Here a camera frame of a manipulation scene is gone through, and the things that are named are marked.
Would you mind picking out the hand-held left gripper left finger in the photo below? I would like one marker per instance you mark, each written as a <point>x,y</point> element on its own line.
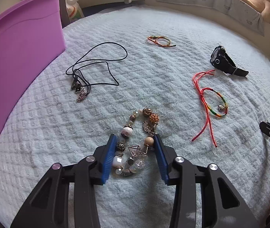
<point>110,159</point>

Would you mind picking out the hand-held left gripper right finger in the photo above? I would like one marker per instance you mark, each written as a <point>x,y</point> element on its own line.
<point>161,159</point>

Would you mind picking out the black wrist watch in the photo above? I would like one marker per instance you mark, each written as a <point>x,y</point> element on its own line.
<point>223,60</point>

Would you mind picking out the purple plastic bin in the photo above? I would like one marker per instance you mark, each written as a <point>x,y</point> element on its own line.
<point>18,52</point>

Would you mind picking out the white quilted blanket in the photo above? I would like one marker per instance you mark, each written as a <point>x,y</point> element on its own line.
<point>78,128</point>

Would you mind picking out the grey chair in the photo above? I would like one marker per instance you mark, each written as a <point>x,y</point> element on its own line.
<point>65,11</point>

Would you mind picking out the grey padded bed bumper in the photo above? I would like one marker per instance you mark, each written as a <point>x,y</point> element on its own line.
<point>208,2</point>

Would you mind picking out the bag with orange print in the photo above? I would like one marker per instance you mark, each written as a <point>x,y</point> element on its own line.
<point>74,4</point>

